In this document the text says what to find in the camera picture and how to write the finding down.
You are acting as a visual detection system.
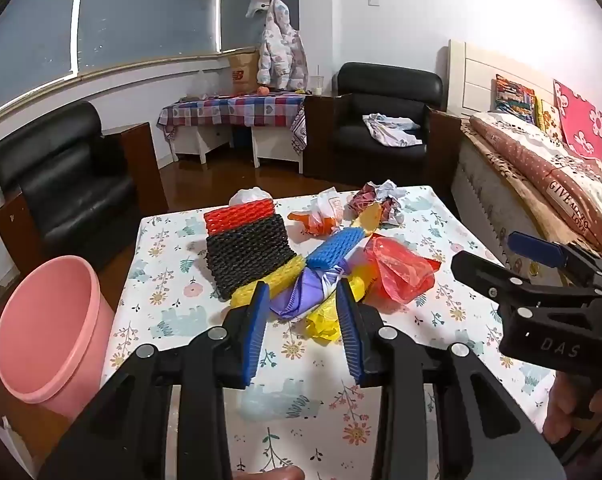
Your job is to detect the red foam net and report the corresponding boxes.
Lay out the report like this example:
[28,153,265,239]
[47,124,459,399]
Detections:
[204,200,274,236]

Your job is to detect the yellow plastic bag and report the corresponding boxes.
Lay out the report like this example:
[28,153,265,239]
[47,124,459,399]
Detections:
[305,305,344,343]

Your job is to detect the black foam net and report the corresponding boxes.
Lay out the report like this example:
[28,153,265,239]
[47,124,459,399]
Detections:
[205,214,296,301]

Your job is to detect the black leather armchair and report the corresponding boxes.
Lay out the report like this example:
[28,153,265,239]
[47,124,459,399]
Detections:
[303,62,462,188]
[0,100,169,281]

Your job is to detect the purple plastic bag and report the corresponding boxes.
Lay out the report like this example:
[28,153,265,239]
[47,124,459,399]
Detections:
[270,260,354,321]

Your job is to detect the white bed headboard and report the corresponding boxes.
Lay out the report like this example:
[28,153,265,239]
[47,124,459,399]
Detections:
[446,39,557,116]

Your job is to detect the frosted glass window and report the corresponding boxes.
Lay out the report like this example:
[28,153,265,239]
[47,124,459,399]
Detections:
[0,0,302,111]

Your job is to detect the large yellow foam net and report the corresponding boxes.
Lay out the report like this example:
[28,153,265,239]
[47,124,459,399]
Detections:
[229,255,307,308]

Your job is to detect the orange white plastic bag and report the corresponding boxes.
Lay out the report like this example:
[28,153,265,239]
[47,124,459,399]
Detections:
[287,187,344,236]

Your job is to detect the crumpled light clothes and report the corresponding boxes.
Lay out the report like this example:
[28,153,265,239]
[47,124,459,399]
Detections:
[362,112,424,148]

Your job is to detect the blue foam net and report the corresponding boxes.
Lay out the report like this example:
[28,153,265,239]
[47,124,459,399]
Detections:
[306,226,366,270]

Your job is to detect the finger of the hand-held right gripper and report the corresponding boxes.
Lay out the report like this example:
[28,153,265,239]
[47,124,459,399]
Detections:
[506,231,602,288]
[451,250,602,313]

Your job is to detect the yellow orange foam net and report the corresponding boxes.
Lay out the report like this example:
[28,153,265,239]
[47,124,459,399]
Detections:
[353,202,384,236]

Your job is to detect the white patterned puffer jacket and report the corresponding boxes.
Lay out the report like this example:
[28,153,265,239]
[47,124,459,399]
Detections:
[257,0,309,92]

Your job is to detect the white paper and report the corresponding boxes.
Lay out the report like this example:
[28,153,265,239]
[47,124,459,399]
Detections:
[376,180,406,226]

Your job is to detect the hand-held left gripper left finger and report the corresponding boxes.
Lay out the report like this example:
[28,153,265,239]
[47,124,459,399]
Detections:
[38,280,272,480]

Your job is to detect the white desk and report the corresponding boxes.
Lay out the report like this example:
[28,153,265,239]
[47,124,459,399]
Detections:
[171,122,304,175]

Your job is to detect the person's right hand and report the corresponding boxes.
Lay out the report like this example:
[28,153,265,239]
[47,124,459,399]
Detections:
[542,372,599,448]

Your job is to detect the side table with checkered cloth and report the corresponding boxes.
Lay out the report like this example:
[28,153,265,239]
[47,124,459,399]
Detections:
[157,92,307,161]

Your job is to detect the patterned wrapper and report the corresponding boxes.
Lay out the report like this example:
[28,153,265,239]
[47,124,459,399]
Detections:
[347,182,382,216]

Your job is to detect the yellow pillow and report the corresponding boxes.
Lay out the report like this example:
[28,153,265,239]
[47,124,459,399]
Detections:
[535,97,564,141]

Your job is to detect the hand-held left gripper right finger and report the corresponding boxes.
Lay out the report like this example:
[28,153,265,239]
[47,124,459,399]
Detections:
[333,280,567,480]

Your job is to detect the person's left hand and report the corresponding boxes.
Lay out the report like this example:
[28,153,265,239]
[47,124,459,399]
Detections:
[231,465,304,480]

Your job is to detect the clear plastic bag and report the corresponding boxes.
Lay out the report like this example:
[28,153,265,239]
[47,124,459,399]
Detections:
[181,72,217,103]

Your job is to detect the pink plastic bucket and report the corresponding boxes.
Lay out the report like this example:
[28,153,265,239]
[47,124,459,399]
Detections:
[0,255,116,421]

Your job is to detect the pink flowered pillow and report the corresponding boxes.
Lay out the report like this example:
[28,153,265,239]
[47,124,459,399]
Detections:
[552,79,602,161]

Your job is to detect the brown paper bag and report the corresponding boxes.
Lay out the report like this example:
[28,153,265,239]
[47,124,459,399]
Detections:
[228,50,261,95]

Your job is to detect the red plastic bag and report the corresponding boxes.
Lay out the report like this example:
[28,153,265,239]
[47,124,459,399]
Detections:
[366,236,441,305]

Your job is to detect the colourful patterned pillow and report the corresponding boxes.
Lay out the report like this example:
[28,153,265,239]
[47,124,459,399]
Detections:
[494,74,537,123]

